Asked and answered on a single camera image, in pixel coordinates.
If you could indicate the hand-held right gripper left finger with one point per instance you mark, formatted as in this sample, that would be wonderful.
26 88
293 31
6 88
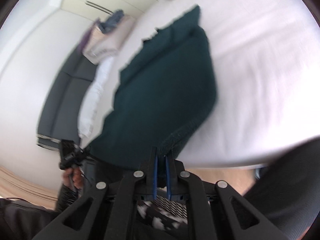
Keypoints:
155 177

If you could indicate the white pillow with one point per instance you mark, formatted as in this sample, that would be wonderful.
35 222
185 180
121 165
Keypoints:
96 97

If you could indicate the dark grey padded headboard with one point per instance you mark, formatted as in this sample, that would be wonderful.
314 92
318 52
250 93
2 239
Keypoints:
62 105

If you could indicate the dark green sweater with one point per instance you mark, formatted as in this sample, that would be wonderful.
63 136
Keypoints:
165 92

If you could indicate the person's dark-clad leg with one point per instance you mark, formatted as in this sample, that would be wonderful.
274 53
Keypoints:
287 192

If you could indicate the grey blue blanket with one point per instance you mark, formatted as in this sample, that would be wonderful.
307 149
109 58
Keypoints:
112 21

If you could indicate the black white patterned cloth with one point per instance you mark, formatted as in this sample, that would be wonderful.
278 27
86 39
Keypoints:
160 217

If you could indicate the purple pillow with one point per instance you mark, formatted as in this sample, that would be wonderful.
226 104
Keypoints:
86 36

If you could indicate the bed with white sheet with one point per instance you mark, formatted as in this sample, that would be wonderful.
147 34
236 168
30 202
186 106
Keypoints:
262 80

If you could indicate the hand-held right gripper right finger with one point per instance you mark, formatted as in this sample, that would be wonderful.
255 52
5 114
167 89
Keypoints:
167 180

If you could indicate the person's left hand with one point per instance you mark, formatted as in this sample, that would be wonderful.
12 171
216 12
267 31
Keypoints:
75 178

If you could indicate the folded beige quilt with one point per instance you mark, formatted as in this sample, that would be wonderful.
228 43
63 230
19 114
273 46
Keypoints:
110 42

